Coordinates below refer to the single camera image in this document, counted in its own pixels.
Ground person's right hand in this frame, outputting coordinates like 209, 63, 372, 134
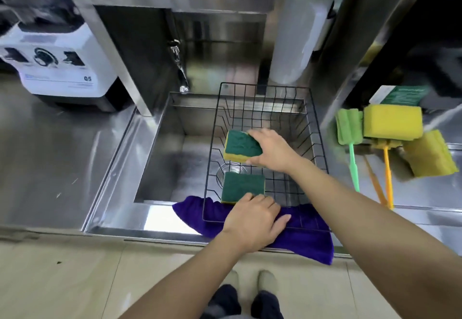
246, 128, 302, 175

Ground person's left hand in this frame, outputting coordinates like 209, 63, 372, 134
222, 192, 292, 254

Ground green and yellow scouring sponge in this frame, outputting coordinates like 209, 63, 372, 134
223, 130, 263, 164
220, 171, 266, 204

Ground person's right forearm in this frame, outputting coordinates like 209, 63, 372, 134
288, 158, 462, 319

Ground person's left forearm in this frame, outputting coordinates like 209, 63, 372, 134
119, 229, 267, 319

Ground purple cloth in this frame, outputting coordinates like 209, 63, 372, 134
172, 195, 334, 266

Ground person's right shoe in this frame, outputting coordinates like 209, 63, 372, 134
257, 270, 279, 295

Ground person's shoe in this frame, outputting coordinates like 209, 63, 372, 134
257, 270, 279, 295
222, 270, 241, 295

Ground person's left shoe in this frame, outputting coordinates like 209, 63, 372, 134
222, 270, 241, 295

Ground stainless steel sink basin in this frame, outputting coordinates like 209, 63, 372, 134
134, 91, 326, 208

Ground person's dark trousers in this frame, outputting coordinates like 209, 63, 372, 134
202, 284, 286, 319

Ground chrome faucet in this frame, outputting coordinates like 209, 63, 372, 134
167, 39, 190, 95

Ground white water filter cylinder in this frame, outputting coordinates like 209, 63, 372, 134
269, 0, 338, 85

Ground green and white packet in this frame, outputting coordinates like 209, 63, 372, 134
368, 85, 431, 107

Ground white blender base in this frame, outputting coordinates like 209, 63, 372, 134
0, 23, 119, 112

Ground black blender jar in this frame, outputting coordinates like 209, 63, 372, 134
0, 0, 86, 35

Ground black wire basket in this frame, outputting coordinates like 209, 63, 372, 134
202, 82, 331, 233

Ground green handled sponge brush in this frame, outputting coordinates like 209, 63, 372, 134
335, 108, 364, 193

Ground orange handled sponge brush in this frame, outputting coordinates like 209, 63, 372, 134
371, 138, 402, 210

